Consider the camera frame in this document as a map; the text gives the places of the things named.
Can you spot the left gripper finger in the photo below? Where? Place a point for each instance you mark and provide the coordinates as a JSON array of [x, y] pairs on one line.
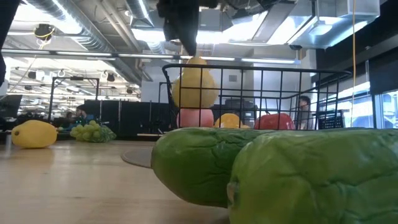
[[190, 45]]

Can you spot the yellow pear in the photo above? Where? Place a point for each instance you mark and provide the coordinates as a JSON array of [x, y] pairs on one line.
[[194, 90]]

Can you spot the pink peach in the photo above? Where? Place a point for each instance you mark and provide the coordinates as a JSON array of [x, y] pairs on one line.
[[194, 118]]

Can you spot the yellow starfruit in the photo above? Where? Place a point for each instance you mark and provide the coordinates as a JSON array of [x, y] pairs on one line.
[[230, 121]]

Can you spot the red apple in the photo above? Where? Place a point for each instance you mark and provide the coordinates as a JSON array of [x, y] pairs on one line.
[[273, 122]]

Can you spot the long green cucumber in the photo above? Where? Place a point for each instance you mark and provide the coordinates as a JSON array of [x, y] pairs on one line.
[[192, 165]]

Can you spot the green grapes bunch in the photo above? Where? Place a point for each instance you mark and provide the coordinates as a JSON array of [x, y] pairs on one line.
[[90, 132]]

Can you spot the yellow lemon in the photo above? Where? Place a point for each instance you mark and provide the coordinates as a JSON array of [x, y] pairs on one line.
[[34, 134]]

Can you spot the short green cucumber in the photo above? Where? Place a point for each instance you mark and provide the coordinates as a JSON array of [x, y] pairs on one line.
[[311, 180]]

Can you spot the long ceiling light bar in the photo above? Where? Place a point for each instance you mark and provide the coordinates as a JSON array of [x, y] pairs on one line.
[[93, 53]]

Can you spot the round grey mat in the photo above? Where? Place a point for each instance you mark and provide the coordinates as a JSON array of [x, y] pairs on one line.
[[140, 157]]

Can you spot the person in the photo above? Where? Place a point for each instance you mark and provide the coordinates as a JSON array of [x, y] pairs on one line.
[[83, 115], [304, 112]]

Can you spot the black ceiling device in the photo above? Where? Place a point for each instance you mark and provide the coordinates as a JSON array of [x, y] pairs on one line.
[[43, 31]]

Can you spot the black perforated crate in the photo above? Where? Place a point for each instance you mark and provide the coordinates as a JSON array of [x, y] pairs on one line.
[[334, 122]]

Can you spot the dark monitor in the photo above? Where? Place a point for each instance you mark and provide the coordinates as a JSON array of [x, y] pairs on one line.
[[11, 105]]

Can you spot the silver ventilation duct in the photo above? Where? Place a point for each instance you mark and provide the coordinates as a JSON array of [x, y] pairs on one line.
[[93, 40]]

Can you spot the black partition wall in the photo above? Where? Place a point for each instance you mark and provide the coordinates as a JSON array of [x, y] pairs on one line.
[[130, 118]]

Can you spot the black frame rig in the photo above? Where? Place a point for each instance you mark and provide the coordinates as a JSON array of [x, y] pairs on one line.
[[50, 99]]

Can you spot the silver post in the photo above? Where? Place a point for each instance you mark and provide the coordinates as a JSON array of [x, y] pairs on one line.
[[8, 143]]

